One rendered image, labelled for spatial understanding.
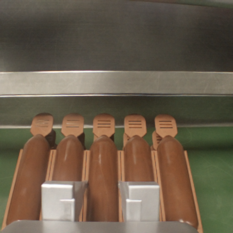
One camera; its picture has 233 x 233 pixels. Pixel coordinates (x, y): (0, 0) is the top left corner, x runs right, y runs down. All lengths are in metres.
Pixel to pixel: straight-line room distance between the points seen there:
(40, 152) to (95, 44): 0.18
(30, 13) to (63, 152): 0.18
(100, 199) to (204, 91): 0.15
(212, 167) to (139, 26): 0.16
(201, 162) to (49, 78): 0.15
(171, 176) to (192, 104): 0.12
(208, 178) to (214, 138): 0.05
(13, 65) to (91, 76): 0.13
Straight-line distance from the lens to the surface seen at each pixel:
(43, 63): 0.36
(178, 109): 0.29
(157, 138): 0.23
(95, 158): 0.18
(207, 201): 0.25
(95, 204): 0.16
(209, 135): 0.29
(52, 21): 0.33
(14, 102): 0.28
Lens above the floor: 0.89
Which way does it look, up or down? 43 degrees down
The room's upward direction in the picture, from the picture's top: 5 degrees clockwise
